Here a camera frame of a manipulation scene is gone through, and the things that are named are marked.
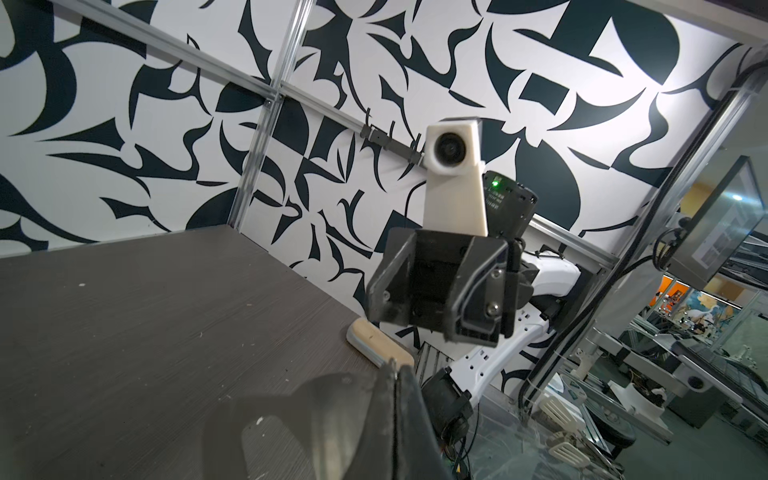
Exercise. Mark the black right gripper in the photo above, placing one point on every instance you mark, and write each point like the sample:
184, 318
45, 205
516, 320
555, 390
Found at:
465, 287

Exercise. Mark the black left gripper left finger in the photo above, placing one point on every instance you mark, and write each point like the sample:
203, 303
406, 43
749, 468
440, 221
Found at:
375, 456

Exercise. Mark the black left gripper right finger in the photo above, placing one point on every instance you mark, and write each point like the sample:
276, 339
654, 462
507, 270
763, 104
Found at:
417, 453

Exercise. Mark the silver metal key holder plate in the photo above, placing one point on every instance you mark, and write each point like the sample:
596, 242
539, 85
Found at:
326, 415

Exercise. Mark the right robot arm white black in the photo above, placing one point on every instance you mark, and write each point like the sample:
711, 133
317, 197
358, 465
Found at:
509, 209

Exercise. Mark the beige sponge block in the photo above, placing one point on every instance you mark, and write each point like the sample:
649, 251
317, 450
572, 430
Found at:
376, 346

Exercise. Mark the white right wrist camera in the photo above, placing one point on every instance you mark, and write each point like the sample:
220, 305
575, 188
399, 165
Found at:
454, 196

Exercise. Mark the black wall hook rack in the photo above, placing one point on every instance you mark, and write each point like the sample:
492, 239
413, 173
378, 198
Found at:
413, 153

